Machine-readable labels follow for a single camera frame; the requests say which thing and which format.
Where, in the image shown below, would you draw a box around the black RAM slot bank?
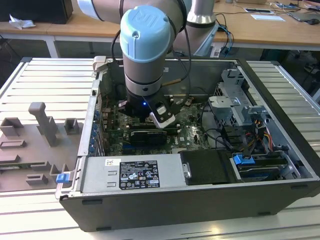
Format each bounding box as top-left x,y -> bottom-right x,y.
128,121 -> 181,134

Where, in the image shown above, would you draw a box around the black graphics card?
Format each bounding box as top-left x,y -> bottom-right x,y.
129,129 -> 168,146

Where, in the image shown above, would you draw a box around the grey case latch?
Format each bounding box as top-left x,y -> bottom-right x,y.
91,56 -> 108,73

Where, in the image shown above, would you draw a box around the green motherboard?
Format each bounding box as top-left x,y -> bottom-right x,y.
98,97 -> 226,157

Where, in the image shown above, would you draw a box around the silver power supply unit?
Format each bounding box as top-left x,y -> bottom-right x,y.
79,153 -> 191,193

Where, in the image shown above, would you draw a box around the silver metal drive cage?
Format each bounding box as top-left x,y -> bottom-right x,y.
207,68 -> 271,128

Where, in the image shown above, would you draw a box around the blue case latch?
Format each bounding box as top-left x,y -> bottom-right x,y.
56,173 -> 70,185

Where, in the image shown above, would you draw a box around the grey parts rack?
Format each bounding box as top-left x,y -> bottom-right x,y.
0,101 -> 85,193

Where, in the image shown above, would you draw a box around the wooden desk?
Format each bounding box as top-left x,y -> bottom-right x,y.
0,0 -> 320,58

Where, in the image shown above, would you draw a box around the black open PC case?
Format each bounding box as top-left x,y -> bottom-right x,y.
55,55 -> 320,232

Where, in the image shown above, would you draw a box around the hard disk in blue carrier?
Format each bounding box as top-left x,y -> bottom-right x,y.
231,152 -> 291,182

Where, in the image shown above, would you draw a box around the crumpled white paper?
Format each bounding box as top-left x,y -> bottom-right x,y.
8,13 -> 36,30

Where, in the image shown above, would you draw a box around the grey laptop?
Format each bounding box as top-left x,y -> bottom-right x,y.
289,11 -> 320,23

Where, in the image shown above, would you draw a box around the black camera bracket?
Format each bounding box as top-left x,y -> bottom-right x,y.
142,96 -> 168,116

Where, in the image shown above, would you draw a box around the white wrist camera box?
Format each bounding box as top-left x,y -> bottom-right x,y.
149,111 -> 176,129

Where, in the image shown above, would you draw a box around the black cable bundle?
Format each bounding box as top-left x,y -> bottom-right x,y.
199,99 -> 251,161

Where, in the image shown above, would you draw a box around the orange yellow power wires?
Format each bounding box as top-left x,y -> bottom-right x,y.
246,119 -> 273,151

